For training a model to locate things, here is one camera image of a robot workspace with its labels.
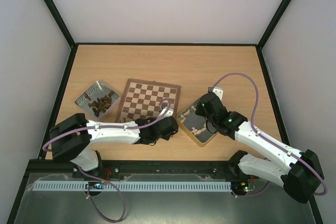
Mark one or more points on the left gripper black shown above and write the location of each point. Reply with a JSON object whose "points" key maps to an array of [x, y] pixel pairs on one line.
{"points": [[166, 138]]}

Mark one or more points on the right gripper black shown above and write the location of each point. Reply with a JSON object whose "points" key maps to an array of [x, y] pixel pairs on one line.
{"points": [[207, 102]]}

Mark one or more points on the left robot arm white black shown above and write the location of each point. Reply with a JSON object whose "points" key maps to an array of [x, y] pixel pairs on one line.
{"points": [[71, 140]]}

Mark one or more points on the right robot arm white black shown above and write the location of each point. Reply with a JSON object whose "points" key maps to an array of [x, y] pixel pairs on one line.
{"points": [[298, 173]]}

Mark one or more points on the gold tin with light pieces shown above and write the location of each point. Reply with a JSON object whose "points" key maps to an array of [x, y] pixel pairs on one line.
{"points": [[196, 127]]}

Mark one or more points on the wooden chess board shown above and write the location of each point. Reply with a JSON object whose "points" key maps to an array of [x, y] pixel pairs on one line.
{"points": [[143, 99]]}

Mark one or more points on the silver tin with dark pieces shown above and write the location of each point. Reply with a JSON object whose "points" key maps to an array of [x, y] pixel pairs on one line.
{"points": [[98, 100]]}

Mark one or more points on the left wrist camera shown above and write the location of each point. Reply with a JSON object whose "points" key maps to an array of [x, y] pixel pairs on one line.
{"points": [[166, 113]]}

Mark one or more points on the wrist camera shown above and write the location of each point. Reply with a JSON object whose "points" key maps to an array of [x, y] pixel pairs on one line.
{"points": [[166, 113], [218, 91]]}

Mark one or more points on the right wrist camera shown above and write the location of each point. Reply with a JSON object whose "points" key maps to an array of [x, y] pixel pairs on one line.
{"points": [[218, 91]]}

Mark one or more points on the light blue cable duct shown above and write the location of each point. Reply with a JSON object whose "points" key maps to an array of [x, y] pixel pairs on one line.
{"points": [[133, 186]]}

